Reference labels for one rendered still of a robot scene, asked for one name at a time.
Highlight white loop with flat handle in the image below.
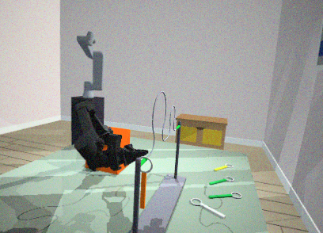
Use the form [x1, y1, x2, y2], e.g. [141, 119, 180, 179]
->
[191, 198, 225, 218]

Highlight orange handle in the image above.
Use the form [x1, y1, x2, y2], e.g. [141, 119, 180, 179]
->
[140, 156, 153, 209]

